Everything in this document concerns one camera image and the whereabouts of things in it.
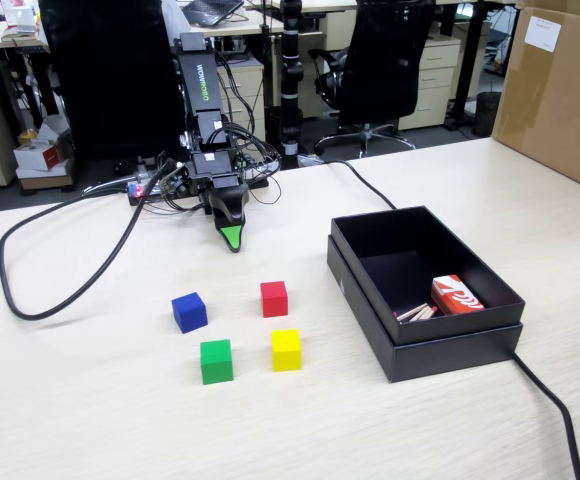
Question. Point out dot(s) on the blue cube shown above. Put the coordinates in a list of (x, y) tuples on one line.
[(189, 312)]

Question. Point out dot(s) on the yellow cube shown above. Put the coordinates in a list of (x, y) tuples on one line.
[(286, 350)]

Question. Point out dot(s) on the red cube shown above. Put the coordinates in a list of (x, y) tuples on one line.
[(274, 298)]

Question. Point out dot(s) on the black trash bin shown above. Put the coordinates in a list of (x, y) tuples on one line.
[(487, 115)]

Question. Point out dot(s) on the white and red carton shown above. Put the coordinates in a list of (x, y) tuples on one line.
[(40, 157)]

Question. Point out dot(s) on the black mesh office chair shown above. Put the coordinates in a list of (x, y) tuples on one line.
[(385, 60)]

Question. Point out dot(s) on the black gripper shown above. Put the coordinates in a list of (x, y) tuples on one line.
[(212, 170)]

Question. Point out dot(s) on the black open box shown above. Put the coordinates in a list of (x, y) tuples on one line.
[(410, 240)]

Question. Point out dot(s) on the beige drawer cabinet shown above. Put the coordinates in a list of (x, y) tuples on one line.
[(250, 95)]

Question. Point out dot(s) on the wooden match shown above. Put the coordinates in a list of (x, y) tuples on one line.
[(426, 316), (421, 314), (411, 310), (416, 313)]

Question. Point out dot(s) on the orange white matchbox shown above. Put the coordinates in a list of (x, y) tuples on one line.
[(457, 296)]

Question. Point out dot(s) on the tall black office chair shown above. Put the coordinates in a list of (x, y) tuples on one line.
[(110, 75)]

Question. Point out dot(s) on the large cardboard box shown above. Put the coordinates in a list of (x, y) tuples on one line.
[(560, 105)]

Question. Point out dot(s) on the beige office desk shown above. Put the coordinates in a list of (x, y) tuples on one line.
[(242, 24)]

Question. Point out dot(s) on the white drawer cabinet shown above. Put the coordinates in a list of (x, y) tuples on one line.
[(435, 75)]

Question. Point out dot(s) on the desk with black legs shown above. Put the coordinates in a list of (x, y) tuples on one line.
[(471, 60)]

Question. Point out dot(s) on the controller board with red light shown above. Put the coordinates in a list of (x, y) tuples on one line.
[(136, 192)]

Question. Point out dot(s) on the black pole with white rings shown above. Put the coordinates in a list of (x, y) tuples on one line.
[(290, 75)]

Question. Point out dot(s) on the green cube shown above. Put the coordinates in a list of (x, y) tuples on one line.
[(216, 361)]

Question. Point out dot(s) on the black laptop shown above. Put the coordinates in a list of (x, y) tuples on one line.
[(211, 10)]

